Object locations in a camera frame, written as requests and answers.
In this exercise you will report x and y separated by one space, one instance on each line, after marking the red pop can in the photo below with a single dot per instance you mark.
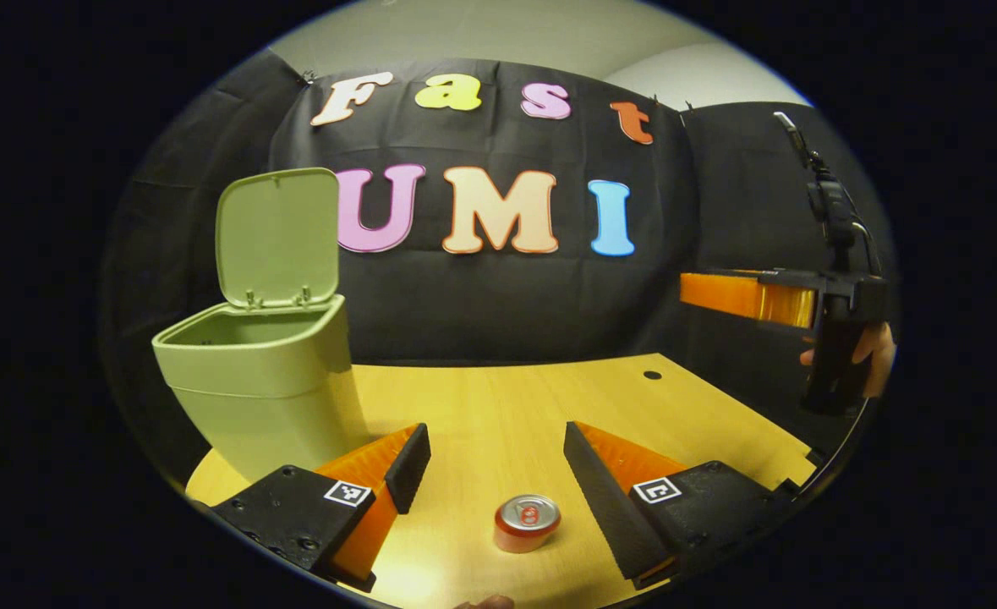
528 529

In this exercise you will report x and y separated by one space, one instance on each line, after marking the black backdrop cloth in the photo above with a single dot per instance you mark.
506 304

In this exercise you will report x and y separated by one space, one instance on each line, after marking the light green desktop garbage bin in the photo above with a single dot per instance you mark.
261 397

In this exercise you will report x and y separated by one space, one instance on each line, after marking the wooden desktop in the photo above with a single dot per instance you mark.
481 406

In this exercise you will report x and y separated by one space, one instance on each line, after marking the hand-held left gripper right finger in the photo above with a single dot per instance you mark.
604 507

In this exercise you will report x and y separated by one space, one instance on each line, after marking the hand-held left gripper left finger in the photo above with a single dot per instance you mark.
409 469

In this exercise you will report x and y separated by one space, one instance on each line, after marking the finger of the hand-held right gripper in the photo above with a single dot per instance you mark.
743 298

